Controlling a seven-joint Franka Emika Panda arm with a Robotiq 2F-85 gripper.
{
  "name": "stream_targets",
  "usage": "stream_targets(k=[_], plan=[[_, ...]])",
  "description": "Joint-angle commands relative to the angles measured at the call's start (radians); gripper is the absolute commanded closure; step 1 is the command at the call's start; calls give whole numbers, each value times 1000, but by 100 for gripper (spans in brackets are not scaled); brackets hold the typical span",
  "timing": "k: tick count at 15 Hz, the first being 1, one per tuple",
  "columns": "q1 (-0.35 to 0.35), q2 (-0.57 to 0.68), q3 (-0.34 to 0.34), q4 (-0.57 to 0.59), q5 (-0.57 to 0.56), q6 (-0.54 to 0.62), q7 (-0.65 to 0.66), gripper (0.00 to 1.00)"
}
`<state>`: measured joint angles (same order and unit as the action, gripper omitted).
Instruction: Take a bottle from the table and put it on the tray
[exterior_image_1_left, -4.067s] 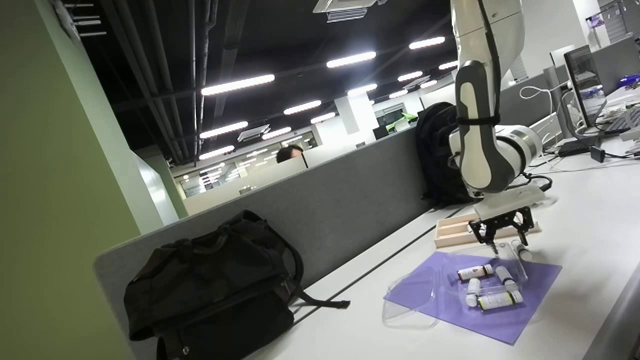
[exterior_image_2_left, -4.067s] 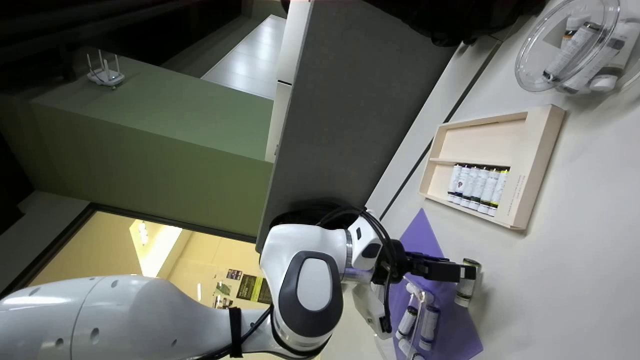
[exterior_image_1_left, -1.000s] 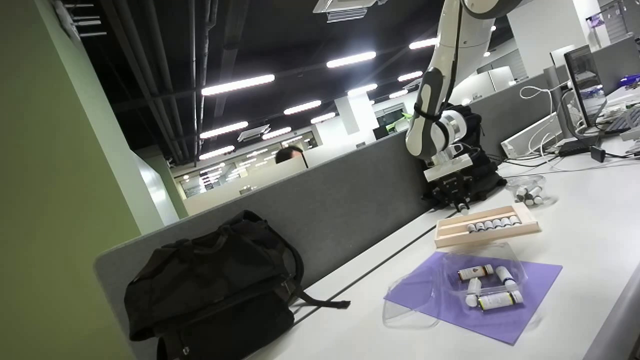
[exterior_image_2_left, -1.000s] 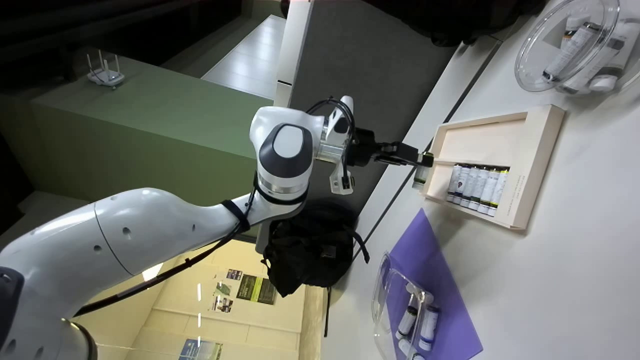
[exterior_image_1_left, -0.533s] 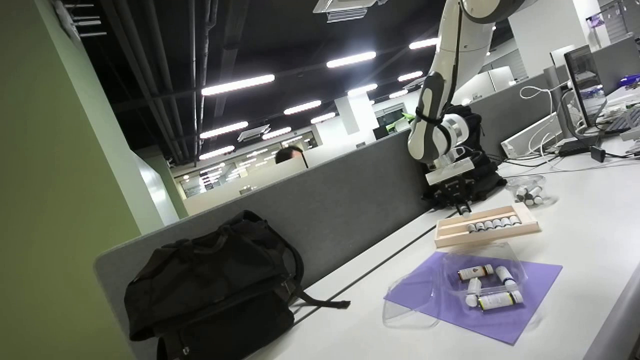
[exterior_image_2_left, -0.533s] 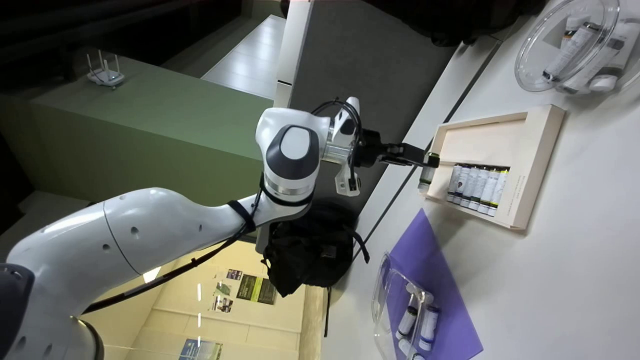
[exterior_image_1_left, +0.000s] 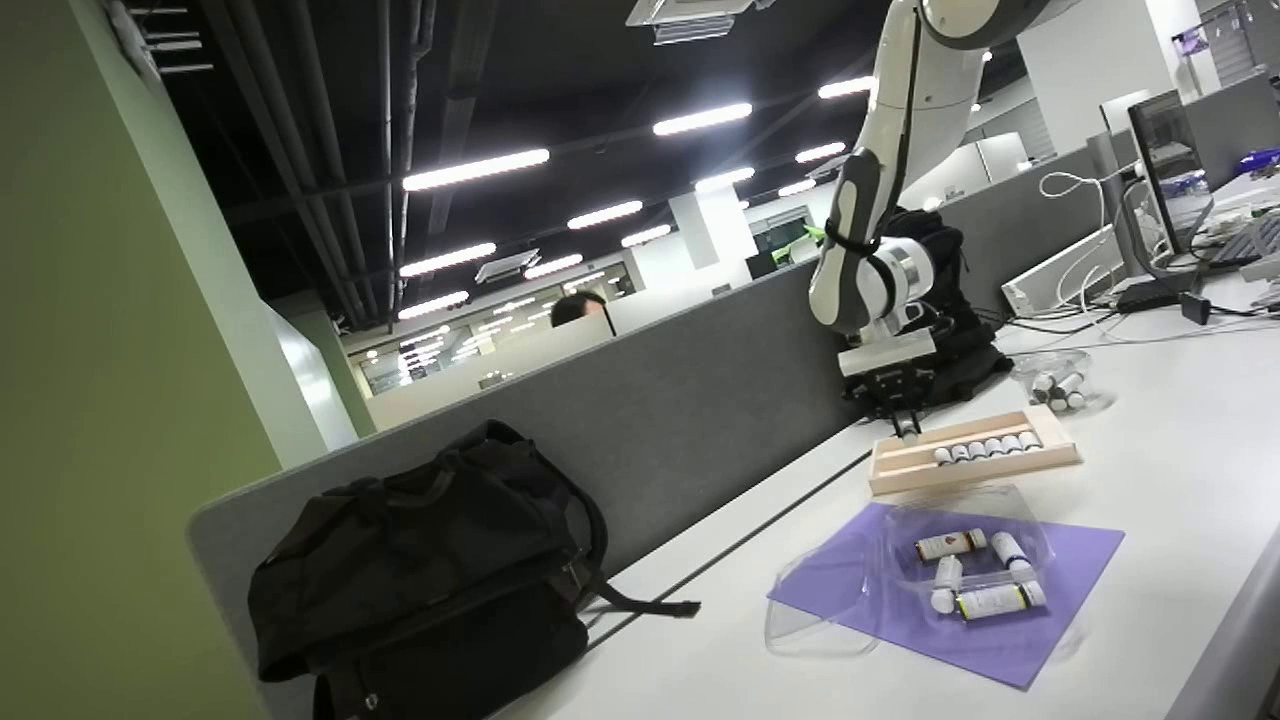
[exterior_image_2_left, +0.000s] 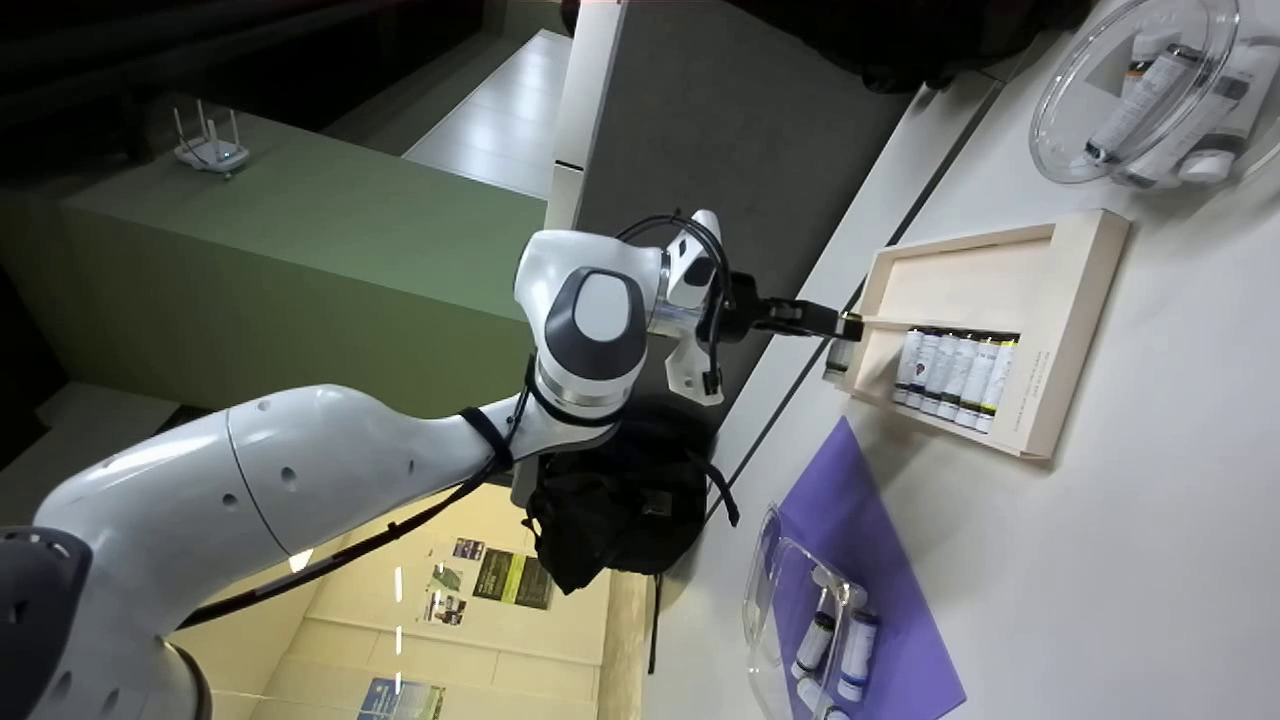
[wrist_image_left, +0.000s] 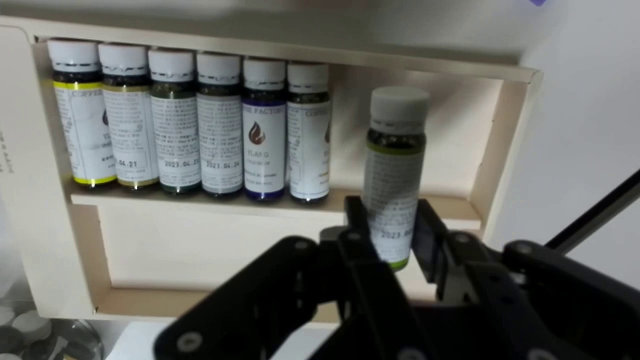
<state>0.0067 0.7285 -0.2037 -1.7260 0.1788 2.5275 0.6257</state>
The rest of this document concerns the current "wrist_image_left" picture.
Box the bottle with yellow label band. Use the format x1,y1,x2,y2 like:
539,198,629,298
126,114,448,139
47,38,118,188

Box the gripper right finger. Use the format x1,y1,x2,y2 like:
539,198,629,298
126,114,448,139
412,199,640,360

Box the heap of white-capped bottles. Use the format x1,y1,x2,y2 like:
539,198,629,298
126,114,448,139
0,306,96,360

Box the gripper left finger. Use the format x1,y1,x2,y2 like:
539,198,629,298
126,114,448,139
152,196,437,360

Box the stand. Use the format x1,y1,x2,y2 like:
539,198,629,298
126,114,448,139
545,170,640,254

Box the clear glass jar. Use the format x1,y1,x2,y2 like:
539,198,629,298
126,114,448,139
0,300,104,360

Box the bottle with blue label band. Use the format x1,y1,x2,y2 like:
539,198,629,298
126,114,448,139
242,57,287,202

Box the bottle with plain white label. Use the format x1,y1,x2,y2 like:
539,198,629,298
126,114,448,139
286,62,332,203

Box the bottle with grey label band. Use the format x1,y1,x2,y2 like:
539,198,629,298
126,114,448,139
196,52,244,197

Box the beige cardboard tray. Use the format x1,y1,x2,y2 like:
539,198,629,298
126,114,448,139
0,15,544,324

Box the bottle with lime label band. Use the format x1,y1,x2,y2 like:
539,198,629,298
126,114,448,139
362,86,431,272

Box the bottle with green label band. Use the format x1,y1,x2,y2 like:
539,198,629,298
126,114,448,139
148,48,202,195

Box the bottle with tan label band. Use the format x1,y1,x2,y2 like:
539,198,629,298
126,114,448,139
97,43,160,189

